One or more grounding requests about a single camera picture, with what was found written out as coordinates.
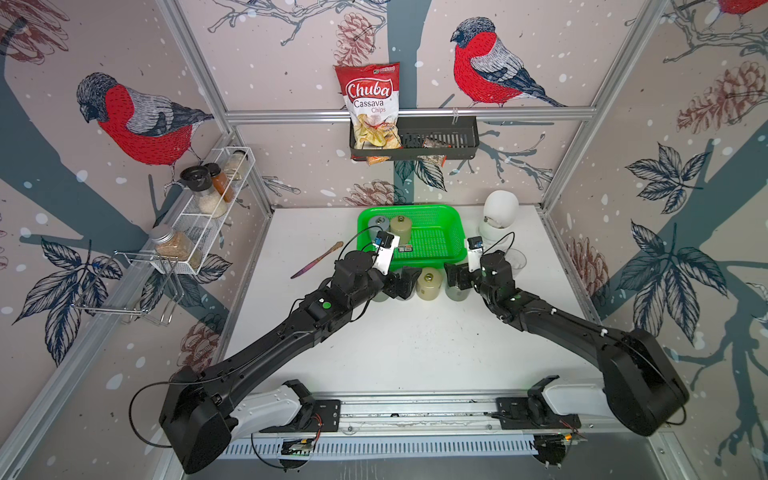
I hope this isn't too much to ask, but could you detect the yellow canister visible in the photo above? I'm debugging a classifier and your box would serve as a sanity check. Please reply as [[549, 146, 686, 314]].
[[416, 267, 443, 301], [389, 215, 413, 246]]

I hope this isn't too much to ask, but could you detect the green canister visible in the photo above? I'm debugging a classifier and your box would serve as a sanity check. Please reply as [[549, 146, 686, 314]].
[[445, 286, 471, 302]]

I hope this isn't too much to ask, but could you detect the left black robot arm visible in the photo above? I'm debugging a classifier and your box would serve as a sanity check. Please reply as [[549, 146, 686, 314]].
[[159, 251, 421, 474]]

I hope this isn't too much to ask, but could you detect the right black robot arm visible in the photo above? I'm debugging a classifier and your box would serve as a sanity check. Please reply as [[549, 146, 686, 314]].
[[444, 251, 690, 437]]

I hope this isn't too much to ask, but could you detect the green plastic basket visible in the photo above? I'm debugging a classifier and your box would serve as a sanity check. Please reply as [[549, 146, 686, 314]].
[[356, 204, 467, 270]]

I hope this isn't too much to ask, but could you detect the clear glass cup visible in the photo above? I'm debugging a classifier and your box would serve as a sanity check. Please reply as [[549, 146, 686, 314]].
[[505, 248, 527, 278]]

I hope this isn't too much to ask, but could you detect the white round lamp device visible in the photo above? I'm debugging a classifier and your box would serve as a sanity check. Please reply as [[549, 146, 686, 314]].
[[478, 190, 520, 245]]

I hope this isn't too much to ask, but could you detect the small snack packet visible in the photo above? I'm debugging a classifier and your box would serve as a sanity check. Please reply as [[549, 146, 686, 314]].
[[419, 137, 450, 167]]

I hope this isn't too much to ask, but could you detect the red cassava chips bag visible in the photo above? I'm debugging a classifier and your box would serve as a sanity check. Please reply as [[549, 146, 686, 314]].
[[334, 62, 402, 151]]

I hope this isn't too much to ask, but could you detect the pale spice jar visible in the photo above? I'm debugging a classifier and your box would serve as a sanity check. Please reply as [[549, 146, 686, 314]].
[[222, 150, 249, 182]]

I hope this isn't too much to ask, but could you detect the orange spice bottle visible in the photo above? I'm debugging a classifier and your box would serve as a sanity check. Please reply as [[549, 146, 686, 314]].
[[204, 163, 235, 203]]

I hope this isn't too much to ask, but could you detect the black lid spice jar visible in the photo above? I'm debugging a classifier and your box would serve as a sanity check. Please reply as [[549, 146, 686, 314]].
[[180, 165, 227, 219]]

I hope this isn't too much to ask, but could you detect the silver lid spice jar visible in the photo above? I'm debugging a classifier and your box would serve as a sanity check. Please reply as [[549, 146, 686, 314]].
[[149, 224, 202, 271]]

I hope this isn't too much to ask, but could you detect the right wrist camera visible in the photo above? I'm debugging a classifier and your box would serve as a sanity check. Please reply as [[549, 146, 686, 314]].
[[466, 236, 484, 273]]

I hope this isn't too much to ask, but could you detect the black hanging wall basket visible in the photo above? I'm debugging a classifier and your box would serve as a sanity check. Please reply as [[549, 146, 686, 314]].
[[348, 116, 479, 161]]

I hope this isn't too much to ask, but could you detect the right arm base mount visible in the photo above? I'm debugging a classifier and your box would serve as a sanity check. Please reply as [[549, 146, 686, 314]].
[[489, 375, 581, 430]]

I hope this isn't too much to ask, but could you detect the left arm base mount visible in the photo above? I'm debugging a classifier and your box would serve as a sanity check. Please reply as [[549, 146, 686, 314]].
[[260, 379, 341, 433]]

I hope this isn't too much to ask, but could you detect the white wire spice rack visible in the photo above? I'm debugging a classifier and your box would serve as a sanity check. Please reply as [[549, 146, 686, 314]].
[[118, 146, 254, 277]]

